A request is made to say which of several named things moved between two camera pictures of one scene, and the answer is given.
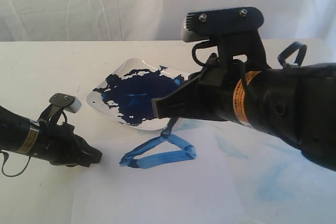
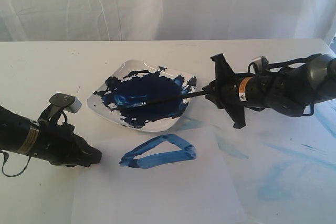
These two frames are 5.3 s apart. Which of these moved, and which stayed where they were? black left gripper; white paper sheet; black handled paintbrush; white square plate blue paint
Moved: black handled paintbrush
Stayed: white square plate blue paint; white paper sheet; black left gripper
